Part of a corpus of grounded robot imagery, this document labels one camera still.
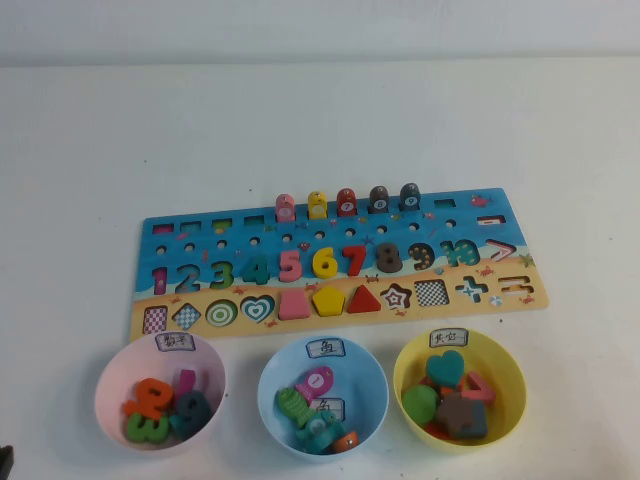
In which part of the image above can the yellow pentagon piece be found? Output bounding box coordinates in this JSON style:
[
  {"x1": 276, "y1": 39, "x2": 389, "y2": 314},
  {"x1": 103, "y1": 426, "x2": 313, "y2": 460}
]
[{"x1": 311, "y1": 286, "x2": 347, "y2": 318}]

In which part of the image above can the red number seven piece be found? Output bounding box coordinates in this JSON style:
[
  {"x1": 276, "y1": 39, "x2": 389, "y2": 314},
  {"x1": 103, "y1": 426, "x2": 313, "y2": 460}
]
[{"x1": 341, "y1": 244, "x2": 370, "y2": 278}]

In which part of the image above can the light blue plastic bowl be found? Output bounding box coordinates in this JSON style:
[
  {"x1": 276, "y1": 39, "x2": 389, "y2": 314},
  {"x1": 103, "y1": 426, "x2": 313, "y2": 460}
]
[{"x1": 256, "y1": 335, "x2": 390, "y2": 456}]

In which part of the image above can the pink number five piece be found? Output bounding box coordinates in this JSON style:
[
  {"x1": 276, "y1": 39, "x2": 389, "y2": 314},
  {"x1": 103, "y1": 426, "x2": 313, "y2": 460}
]
[{"x1": 277, "y1": 248, "x2": 304, "y2": 284}]

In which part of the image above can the teal fish piece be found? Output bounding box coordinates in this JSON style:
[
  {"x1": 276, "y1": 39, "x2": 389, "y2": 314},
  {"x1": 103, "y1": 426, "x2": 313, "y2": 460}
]
[{"x1": 294, "y1": 417, "x2": 347, "y2": 455}]

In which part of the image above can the green circle piece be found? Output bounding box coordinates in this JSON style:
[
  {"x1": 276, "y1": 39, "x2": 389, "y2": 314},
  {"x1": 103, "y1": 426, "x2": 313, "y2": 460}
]
[{"x1": 401, "y1": 384, "x2": 441, "y2": 427}]

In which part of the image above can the orange fish piece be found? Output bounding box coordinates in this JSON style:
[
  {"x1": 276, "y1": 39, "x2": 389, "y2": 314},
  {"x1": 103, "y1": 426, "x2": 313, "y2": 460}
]
[{"x1": 330, "y1": 430, "x2": 360, "y2": 454}]

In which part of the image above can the red triangle piece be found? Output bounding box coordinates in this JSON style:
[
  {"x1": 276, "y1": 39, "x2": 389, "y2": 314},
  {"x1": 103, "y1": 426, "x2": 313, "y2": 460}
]
[{"x1": 346, "y1": 283, "x2": 384, "y2": 315}]

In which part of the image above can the paper label on blue bowl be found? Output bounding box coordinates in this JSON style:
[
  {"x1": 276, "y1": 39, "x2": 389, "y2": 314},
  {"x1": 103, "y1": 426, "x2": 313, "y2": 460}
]
[{"x1": 305, "y1": 338, "x2": 346, "y2": 359}]

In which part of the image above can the dark grey fish peg nine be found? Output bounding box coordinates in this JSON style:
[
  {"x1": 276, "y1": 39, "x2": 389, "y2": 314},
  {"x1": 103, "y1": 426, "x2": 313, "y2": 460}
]
[{"x1": 398, "y1": 182, "x2": 421, "y2": 212}]

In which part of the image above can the paper label on pink bowl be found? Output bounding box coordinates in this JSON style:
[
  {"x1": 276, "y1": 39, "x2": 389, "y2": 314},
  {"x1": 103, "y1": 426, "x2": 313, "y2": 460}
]
[{"x1": 155, "y1": 332, "x2": 195, "y2": 354}]

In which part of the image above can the teal number four piece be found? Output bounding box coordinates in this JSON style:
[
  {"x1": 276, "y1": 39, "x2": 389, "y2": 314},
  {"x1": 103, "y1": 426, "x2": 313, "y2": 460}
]
[{"x1": 241, "y1": 253, "x2": 274, "y2": 286}]

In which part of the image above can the pink fish peg five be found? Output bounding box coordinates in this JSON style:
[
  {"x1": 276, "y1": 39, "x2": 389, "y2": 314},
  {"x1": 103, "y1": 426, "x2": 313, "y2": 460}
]
[{"x1": 274, "y1": 193, "x2": 297, "y2": 224}]

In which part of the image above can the dark teal number nine piece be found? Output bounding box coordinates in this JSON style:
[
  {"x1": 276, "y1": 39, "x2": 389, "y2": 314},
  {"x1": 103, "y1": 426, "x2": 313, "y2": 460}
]
[{"x1": 168, "y1": 389, "x2": 212, "y2": 435}]

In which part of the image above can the teal heart piece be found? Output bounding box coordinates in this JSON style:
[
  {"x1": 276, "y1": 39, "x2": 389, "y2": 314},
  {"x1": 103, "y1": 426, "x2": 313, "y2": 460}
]
[{"x1": 424, "y1": 349, "x2": 466, "y2": 390}]

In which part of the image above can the colourful wooden puzzle board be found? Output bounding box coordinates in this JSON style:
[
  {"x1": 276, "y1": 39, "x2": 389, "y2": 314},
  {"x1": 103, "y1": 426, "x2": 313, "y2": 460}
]
[{"x1": 128, "y1": 187, "x2": 550, "y2": 344}]

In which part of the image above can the green number three piece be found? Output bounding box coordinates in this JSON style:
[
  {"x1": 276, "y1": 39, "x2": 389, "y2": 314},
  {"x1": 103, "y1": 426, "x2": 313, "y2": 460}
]
[{"x1": 124, "y1": 413, "x2": 174, "y2": 445}]

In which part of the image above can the pink fish piece one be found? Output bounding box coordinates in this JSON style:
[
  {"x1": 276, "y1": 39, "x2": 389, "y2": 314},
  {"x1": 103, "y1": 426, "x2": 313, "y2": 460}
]
[{"x1": 294, "y1": 366, "x2": 335, "y2": 401}]

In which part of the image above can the yellow fish peg six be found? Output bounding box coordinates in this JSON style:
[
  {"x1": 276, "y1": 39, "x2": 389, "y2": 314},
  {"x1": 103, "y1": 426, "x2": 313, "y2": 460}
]
[{"x1": 306, "y1": 190, "x2": 329, "y2": 221}]

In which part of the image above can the red fish peg seven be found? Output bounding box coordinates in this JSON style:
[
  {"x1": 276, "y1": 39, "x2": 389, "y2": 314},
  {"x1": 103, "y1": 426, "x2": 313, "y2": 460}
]
[{"x1": 335, "y1": 187, "x2": 358, "y2": 218}]

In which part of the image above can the white plastic bowl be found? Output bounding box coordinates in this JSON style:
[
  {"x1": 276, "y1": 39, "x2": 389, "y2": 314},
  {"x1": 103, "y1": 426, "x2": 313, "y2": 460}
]
[{"x1": 94, "y1": 332, "x2": 227, "y2": 452}]

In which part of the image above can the green striped fish piece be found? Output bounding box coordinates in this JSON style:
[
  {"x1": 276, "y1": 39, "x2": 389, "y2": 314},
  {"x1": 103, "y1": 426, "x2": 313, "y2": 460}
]
[{"x1": 276, "y1": 387, "x2": 317, "y2": 427}]

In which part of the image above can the paper label on yellow bowl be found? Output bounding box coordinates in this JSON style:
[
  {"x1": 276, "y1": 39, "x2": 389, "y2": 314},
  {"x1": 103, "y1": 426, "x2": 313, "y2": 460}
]
[{"x1": 428, "y1": 328, "x2": 469, "y2": 348}]

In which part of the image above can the brown star piece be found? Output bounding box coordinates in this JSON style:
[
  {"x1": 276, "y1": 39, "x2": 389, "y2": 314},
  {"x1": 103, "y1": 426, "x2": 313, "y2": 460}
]
[{"x1": 433, "y1": 392, "x2": 474, "y2": 440}]

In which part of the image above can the brown number eight piece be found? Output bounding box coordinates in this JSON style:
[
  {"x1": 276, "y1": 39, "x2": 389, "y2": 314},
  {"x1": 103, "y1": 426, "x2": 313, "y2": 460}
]
[{"x1": 375, "y1": 242, "x2": 404, "y2": 274}]

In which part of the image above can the orange number two piece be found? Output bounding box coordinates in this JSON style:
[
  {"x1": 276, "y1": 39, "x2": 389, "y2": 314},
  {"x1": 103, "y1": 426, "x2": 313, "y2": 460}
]
[{"x1": 123, "y1": 377, "x2": 175, "y2": 420}]

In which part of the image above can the yellow plastic bowl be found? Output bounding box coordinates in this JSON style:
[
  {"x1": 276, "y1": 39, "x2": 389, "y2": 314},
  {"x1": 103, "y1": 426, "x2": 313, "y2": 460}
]
[{"x1": 392, "y1": 328, "x2": 527, "y2": 455}]

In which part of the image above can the yellow number six piece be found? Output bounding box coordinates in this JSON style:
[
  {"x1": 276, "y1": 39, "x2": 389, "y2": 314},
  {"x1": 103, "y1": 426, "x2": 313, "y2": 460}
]
[{"x1": 311, "y1": 246, "x2": 340, "y2": 280}]

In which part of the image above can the grey-blue square piece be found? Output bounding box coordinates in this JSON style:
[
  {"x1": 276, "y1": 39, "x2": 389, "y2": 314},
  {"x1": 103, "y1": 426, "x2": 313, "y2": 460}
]
[{"x1": 464, "y1": 399, "x2": 489, "y2": 439}]

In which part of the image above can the brown fish peg eight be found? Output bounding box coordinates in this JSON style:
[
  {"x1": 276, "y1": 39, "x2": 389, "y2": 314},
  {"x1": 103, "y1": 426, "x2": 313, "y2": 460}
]
[{"x1": 368, "y1": 185, "x2": 390, "y2": 216}]

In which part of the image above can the pink trapezoid piece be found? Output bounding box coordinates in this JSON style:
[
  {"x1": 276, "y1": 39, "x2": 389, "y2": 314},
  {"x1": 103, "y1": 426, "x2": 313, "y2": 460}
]
[{"x1": 277, "y1": 290, "x2": 307, "y2": 321}]

